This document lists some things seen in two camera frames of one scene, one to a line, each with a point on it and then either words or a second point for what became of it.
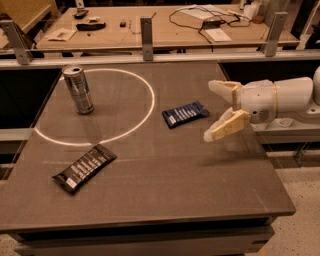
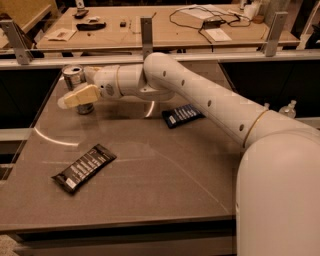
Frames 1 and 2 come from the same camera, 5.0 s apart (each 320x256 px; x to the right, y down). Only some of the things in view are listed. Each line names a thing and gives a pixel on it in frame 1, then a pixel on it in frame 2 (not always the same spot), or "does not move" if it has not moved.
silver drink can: [79, 89] does not move
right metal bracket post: [277, 23] does not move
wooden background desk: [173, 26] does not move
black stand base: [81, 13] does not move
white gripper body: [257, 100] to [106, 83]
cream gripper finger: [228, 89] to [90, 72]
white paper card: [218, 35] does not move
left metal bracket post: [17, 40] does not move
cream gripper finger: [231, 120] to [87, 93]
